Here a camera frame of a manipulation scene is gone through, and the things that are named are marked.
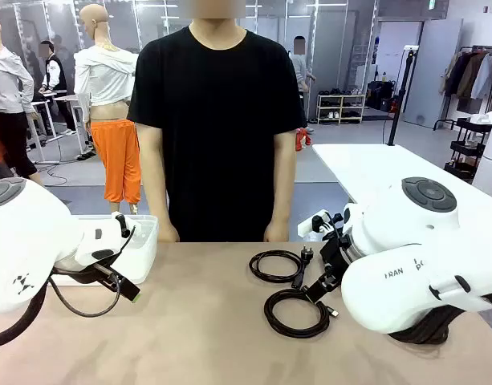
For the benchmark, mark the black bags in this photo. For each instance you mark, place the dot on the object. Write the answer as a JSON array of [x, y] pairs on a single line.
[[378, 94]]

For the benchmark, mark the person's left hand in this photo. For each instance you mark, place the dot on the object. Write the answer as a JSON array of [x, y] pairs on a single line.
[[277, 232]]

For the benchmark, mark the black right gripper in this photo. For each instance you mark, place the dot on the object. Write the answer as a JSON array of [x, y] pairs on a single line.
[[336, 254]]

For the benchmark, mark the clear plastic storage bin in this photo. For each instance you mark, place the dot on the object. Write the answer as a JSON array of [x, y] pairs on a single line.
[[143, 256]]

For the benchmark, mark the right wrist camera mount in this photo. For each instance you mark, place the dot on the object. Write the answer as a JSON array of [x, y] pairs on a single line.
[[307, 228]]

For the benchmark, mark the grey partition panel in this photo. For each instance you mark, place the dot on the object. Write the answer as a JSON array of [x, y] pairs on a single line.
[[434, 72]]

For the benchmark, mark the black camera pole stand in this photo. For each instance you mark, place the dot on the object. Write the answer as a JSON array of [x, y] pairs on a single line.
[[402, 94]]

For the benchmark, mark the person's left forearm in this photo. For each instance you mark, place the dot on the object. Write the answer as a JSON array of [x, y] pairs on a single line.
[[283, 200]]

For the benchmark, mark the orange cropped pants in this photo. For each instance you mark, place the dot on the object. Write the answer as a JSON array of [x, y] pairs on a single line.
[[117, 160]]

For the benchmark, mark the white hooded top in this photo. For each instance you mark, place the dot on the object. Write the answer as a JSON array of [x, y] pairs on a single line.
[[105, 80]]

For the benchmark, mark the white standing desk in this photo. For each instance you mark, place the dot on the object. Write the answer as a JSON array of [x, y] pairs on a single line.
[[36, 128]]

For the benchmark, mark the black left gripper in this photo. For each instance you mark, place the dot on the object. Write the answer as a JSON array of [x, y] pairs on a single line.
[[97, 274]]

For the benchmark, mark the person's right forearm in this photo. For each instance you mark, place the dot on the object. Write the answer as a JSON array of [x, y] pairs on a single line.
[[157, 200]]

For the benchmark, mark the black utility cart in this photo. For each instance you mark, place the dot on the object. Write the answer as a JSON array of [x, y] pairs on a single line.
[[466, 146]]

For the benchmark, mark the mannequin in grey shirt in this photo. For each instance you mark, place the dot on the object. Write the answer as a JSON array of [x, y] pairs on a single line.
[[5, 80]]

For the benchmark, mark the person's right hand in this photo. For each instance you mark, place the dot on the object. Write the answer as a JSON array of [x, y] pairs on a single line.
[[168, 233]]

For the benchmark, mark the white side table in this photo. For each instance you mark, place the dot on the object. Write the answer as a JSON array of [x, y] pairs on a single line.
[[370, 164]]

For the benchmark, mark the black clothes rack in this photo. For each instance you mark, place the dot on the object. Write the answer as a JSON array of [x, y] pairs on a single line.
[[446, 112]]

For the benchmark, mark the brown coat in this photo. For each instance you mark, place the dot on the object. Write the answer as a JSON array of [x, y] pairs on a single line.
[[472, 74]]

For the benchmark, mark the person in black t-shirt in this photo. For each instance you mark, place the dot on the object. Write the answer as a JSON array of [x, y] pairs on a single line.
[[217, 120]]

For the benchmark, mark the light blue jacket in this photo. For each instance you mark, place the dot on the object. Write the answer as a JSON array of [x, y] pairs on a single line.
[[484, 78]]

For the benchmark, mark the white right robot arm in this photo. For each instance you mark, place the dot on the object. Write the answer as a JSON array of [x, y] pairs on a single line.
[[390, 288]]

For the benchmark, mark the bystander in varsity jacket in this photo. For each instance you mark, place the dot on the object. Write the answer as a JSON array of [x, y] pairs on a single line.
[[55, 74]]

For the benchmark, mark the red object on floor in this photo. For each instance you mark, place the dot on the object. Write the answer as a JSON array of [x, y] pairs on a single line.
[[302, 138]]

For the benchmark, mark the wooden shoe rack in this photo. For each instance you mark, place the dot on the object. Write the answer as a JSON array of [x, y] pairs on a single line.
[[342, 107]]

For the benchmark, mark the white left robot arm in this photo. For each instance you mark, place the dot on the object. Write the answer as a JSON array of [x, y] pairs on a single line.
[[29, 240]]

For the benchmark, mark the bystander in grey top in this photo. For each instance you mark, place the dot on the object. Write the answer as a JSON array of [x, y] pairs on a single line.
[[299, 68]]

